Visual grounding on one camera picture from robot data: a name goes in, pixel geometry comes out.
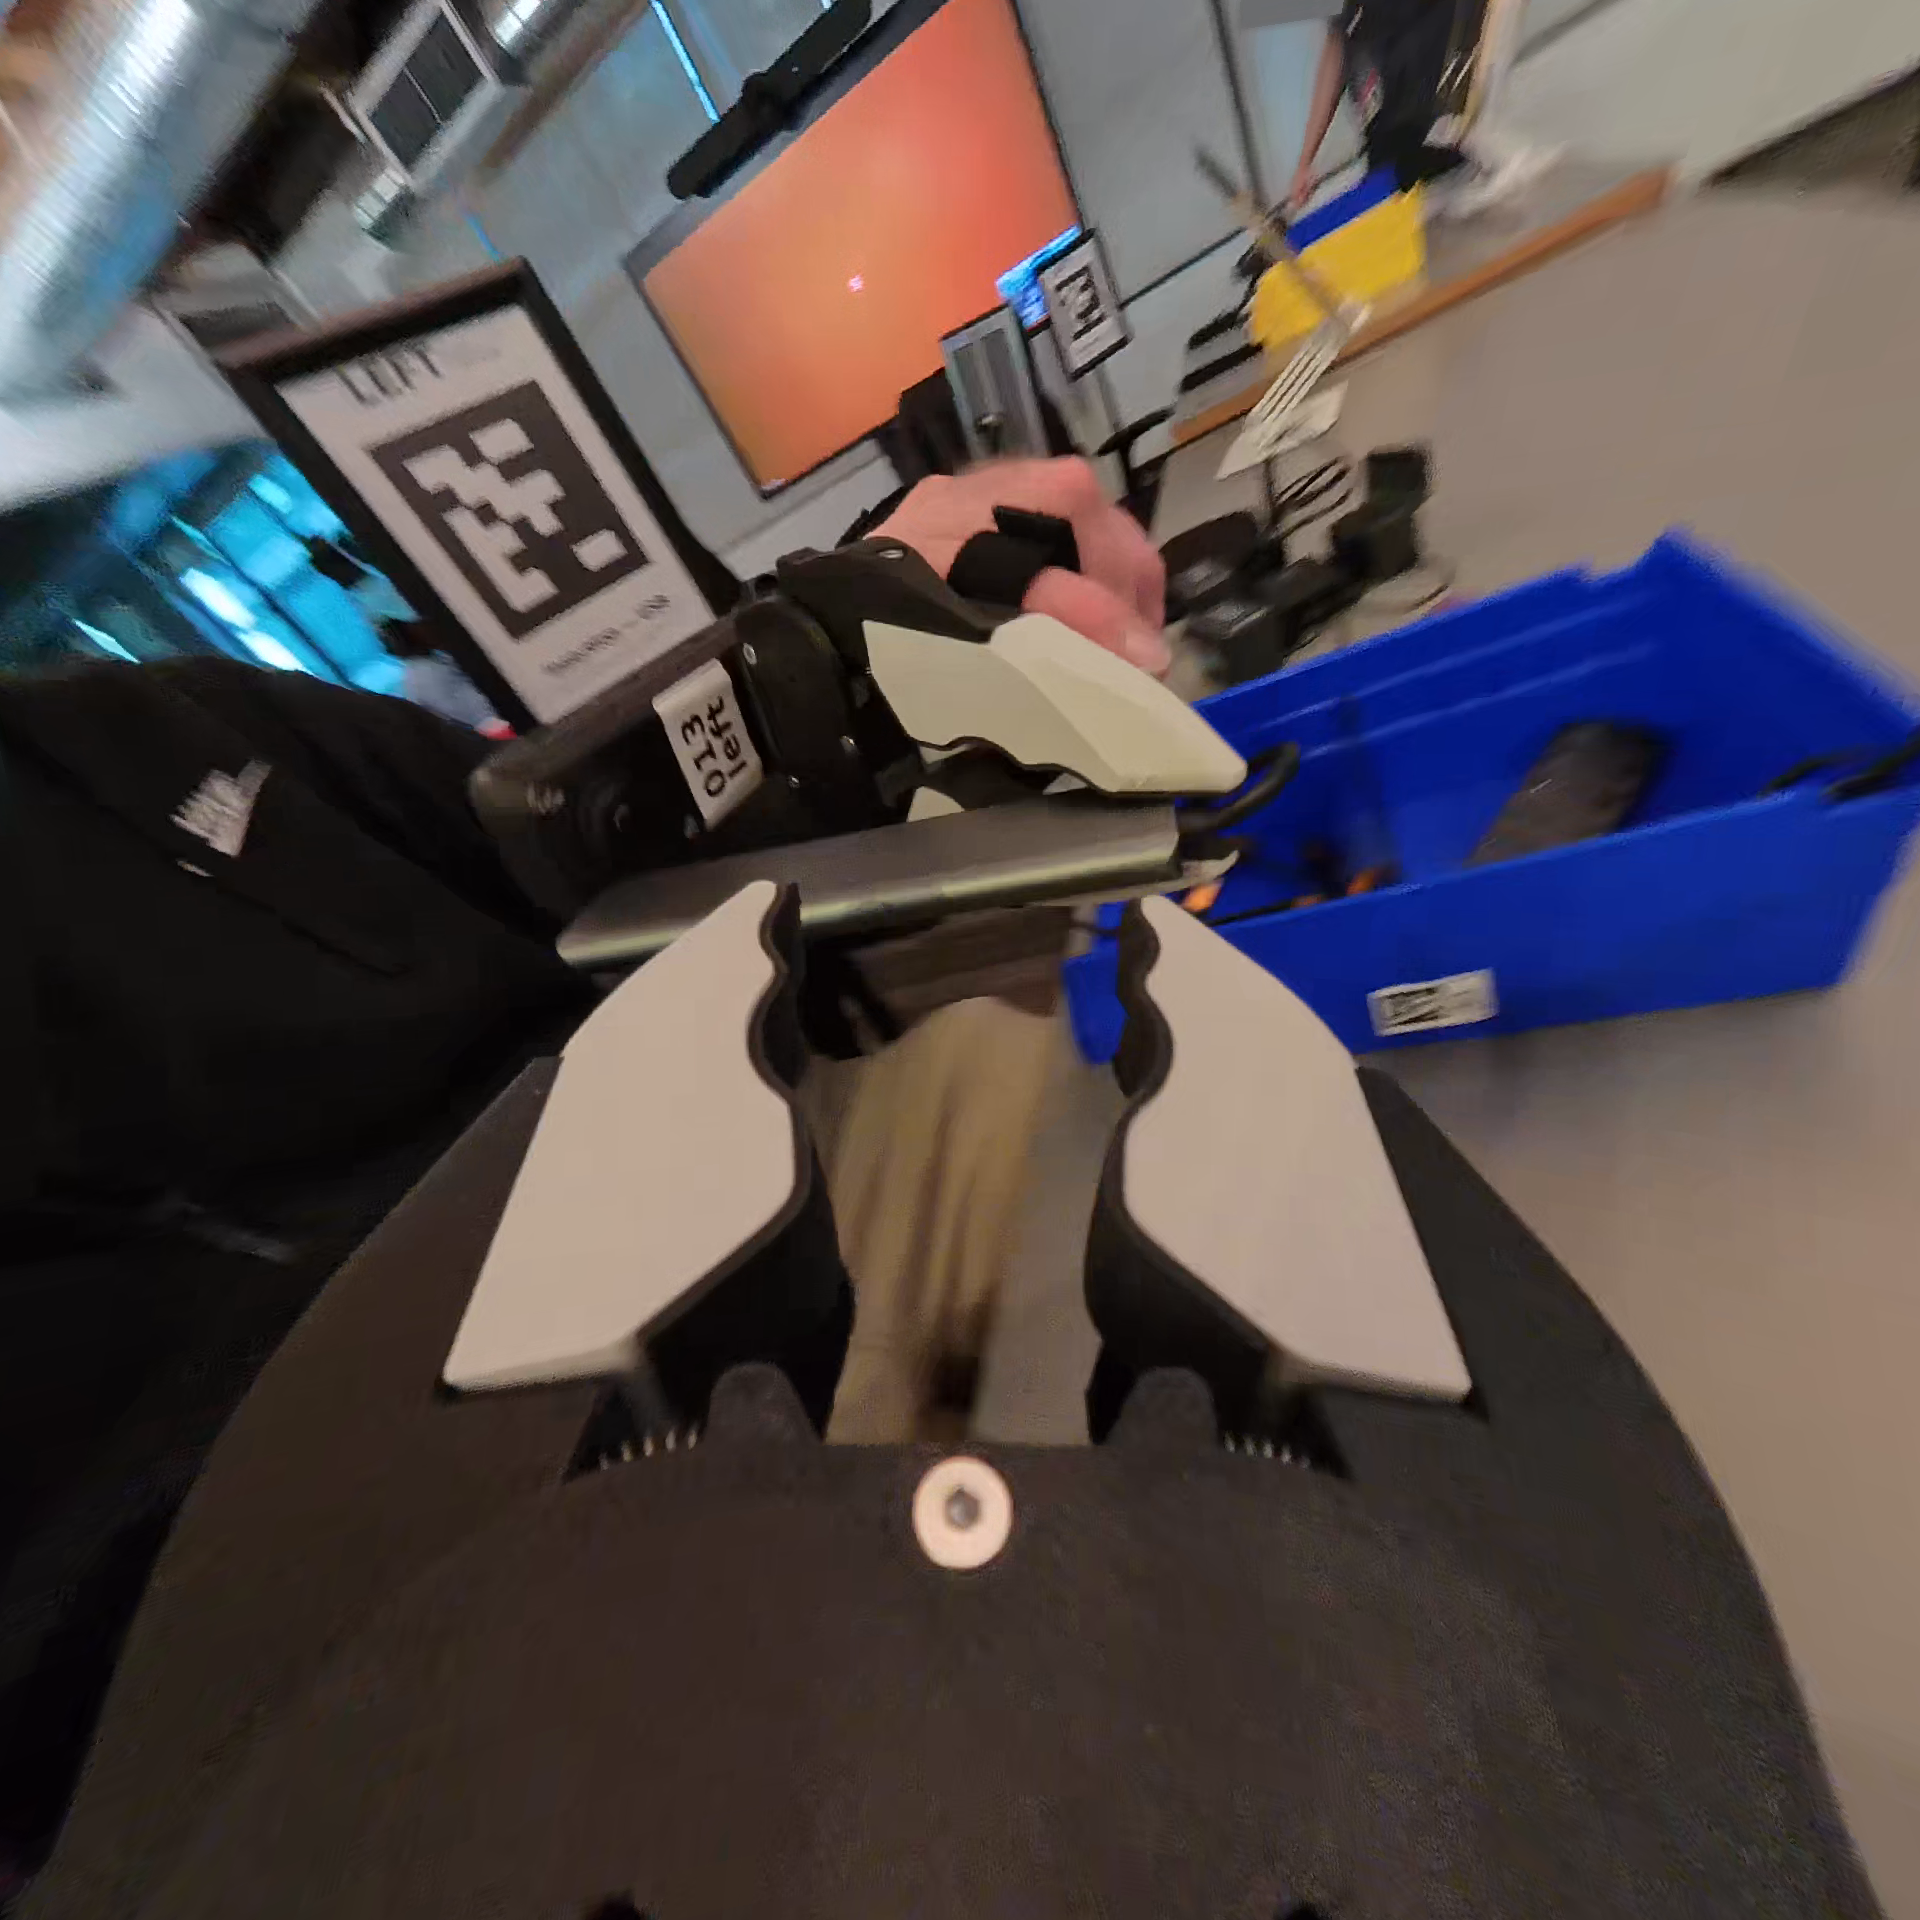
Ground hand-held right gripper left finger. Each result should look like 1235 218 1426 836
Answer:
439 880 859 1433

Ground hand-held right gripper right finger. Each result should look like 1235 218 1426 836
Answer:
1079 895 1478 1433

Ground slim dark grey usb hub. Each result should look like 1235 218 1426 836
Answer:
555 802 1244 975

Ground black hub cable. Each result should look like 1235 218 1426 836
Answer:
1176 746 1304 843

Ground person's left hand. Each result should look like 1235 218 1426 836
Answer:
862 453 1174 673

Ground black electronic equipment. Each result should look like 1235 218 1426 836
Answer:
1325 443 1455 609
1164 509 1352 680

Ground person's beige trousers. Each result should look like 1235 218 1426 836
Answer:
816 959 1085 1448

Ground grey metal case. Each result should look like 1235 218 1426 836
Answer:
942 306 1039 452

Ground white paper sheet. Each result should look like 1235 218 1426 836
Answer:
1215 373 1352 483

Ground printed tag board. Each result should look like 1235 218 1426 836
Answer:
1034 229 1135 380

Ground large orange display screen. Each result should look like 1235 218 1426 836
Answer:
626 0 1092 499

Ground yellow plastic bin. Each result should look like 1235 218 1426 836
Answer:
1248 185 1431 350

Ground black video bar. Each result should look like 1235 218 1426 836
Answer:
662 0 875 202

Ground white air vent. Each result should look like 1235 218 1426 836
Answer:
349 0 501 172

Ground black cable with orange plug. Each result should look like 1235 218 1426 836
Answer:
1169 839 1404 920

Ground silver air duct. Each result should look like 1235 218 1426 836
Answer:
0 0 324 400

